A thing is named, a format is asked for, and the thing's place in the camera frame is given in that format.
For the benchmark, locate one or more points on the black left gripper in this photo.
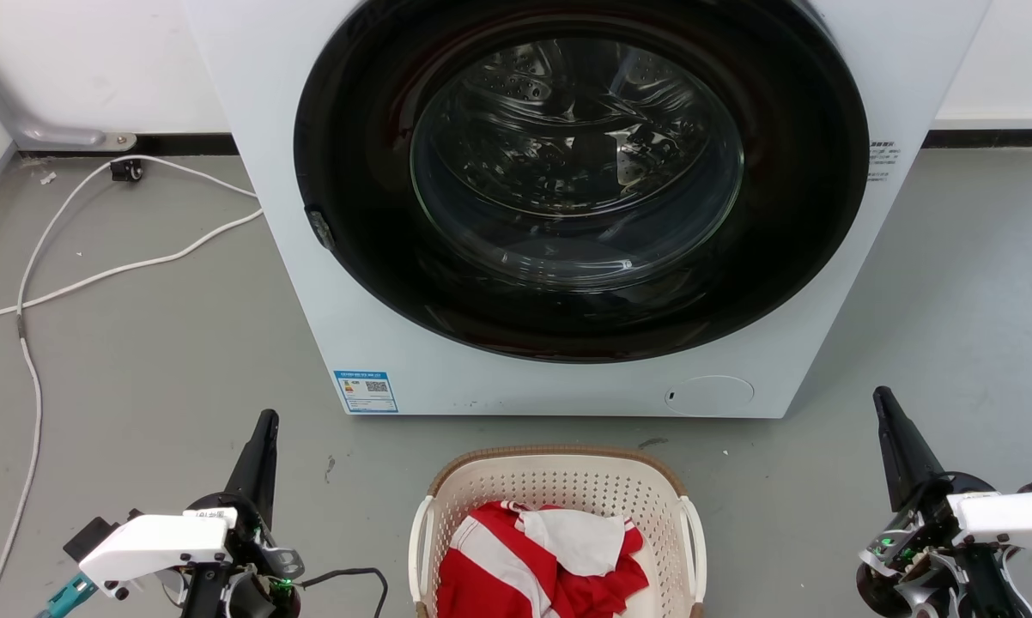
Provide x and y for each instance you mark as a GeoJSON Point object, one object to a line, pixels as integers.
{"type": "Point", "coordinates": [258, 558]}

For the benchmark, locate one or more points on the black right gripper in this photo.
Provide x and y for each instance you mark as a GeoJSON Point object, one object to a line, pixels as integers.
{"type": "Point", "coordinates": [915, 549]}

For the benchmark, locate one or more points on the cream perforated laundry basket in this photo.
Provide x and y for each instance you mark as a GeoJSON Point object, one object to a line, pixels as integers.
{"type": "Point", "coordinates": [559, 479]}

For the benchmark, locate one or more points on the blue energy label sticker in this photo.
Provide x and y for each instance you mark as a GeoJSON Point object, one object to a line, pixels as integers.
{"type": "Point", "coordinates": [366, 391]}

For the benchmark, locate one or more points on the round white filter cover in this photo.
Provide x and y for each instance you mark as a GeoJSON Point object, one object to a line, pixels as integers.
{"type": "Point", "coordinates": [710, 396]}

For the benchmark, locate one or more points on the black round washer door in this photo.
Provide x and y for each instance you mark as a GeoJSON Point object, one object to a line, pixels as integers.
{"type": "Point", "coordinates": [370, 257]}

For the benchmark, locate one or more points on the red and white striped garment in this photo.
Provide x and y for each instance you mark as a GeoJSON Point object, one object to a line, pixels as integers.
{"type": "Point", "coordinates": [499, 558]}

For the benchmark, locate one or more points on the small printed text sticker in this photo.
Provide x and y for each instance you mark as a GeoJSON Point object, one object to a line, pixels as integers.
{"type": "Point", "coordinates": [881, 160]}

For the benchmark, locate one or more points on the small black floor clip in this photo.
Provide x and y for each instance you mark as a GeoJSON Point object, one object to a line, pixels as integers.
{"type": "Point", "coordinates": [126, 169]}

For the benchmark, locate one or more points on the white front-load washing machine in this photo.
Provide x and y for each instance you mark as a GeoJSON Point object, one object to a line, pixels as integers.
{"type": "Point", "coordinates": [834, 51]}

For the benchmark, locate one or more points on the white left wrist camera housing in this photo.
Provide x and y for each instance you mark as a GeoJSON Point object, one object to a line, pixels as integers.
{"type": "Point", "coordinates": [160, 542]}

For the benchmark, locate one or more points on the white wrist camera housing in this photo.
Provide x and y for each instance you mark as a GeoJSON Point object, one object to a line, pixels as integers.
{"type": "Point", "coordinates": [160, 542]}
{"type": "Point", "coordinates": [1010, 515]}

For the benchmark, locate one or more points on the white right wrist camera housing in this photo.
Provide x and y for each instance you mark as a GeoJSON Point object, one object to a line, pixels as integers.
{"type": "Point", "coordinates": [1010, 515]}

